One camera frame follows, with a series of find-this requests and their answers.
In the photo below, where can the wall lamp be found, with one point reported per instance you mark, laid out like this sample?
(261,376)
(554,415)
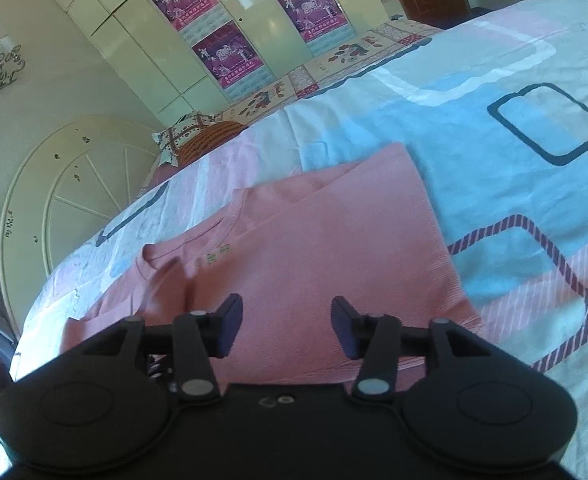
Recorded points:
(1,62)

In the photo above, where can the orange striped pillow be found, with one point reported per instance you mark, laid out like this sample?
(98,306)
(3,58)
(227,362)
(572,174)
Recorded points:
(209,140)

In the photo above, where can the patterned pastel bedsheet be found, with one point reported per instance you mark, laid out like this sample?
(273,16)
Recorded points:
(474,160)

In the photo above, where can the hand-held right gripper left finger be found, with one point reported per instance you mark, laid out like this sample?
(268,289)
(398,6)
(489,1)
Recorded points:
(230,327)

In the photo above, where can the patterned pillow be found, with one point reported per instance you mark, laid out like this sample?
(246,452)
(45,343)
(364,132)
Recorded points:
(174,135)

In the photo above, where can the white round headboard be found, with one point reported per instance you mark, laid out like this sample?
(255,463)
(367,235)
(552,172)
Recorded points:
(34,185)

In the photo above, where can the cream wardrobe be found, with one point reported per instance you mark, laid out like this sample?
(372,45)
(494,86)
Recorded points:
(124,35)

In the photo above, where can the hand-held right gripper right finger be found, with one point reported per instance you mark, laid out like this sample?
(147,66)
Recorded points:
(343,327)

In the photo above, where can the pink shirt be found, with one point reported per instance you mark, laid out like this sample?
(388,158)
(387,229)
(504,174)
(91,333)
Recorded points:
(299,240)

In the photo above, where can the beige patchwork quilt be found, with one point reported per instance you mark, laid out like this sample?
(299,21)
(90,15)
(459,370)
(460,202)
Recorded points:
(344,55)

